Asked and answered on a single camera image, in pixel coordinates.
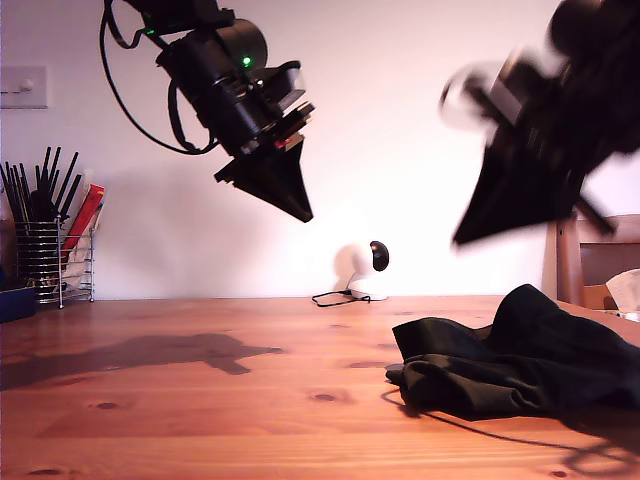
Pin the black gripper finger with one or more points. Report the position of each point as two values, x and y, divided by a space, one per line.
495 200
295 175
555 200
270 192

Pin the blue box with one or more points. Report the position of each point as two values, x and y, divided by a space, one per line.
15 305

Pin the brown cardboard box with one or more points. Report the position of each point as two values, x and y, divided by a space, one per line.
595 297

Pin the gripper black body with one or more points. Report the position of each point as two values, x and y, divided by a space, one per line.
245 125

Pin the white paper packet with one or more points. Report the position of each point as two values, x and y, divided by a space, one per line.
77 267

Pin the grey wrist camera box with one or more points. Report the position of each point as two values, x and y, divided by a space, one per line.
285 85
510 85

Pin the red paper packet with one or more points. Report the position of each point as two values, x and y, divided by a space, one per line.
87 210

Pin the white light switch plate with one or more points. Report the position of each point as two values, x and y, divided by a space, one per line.
25 87

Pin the dark green underwear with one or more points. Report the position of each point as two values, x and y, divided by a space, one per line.
525 365

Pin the white tissue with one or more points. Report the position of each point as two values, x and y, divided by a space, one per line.
625 290

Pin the wooden chair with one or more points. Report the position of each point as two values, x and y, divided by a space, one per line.
570 265

